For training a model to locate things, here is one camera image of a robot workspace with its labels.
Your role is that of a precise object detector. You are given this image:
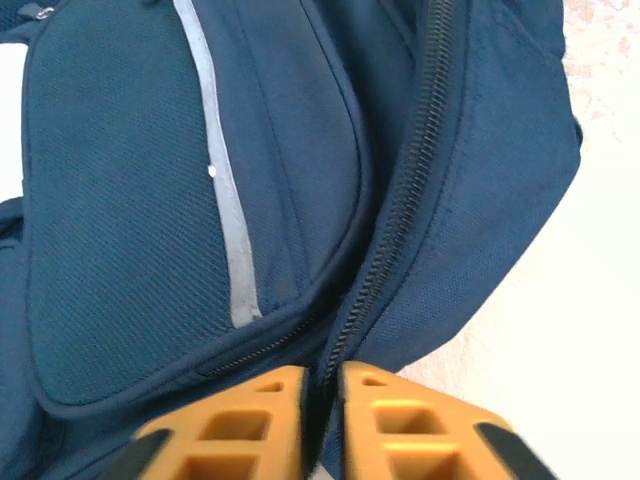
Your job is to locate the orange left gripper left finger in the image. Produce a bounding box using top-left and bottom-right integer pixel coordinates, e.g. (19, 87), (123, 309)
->
(107, 366), (314, 480)

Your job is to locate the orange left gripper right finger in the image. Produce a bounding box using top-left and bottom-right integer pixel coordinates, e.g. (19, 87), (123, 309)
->
(335, 363), (556, 480)

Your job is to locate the navy blue backpack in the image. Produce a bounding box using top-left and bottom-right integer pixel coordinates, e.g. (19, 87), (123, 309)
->
(0, 0), (584, 480)

